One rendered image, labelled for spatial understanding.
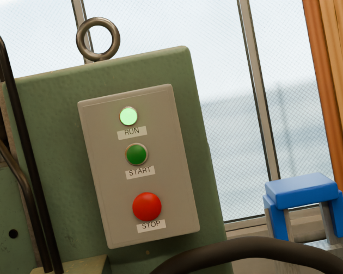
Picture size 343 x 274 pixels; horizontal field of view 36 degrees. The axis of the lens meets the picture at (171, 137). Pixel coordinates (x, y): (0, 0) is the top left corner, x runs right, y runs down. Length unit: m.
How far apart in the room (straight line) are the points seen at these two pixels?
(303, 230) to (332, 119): 0.46
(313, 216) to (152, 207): 1.65
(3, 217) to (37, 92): 0.17
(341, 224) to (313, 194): 0.12
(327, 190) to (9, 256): 0.88
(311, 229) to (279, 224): 0.73
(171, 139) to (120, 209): 0.09
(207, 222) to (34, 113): 0.24
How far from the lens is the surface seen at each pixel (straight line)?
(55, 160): 0.62
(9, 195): 0.68
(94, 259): 0.62
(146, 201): 0.54
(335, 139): 1.92
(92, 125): 0.55
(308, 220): 2.11
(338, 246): 1.44
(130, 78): 0.60
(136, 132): 0.54
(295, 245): 0.61
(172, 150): 0.54
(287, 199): 1.35
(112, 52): 0.71
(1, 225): 0.69
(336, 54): 1.90
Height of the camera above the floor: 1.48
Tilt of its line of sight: 6 degrees down
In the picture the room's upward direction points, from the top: 11 degrees counter-clockwise
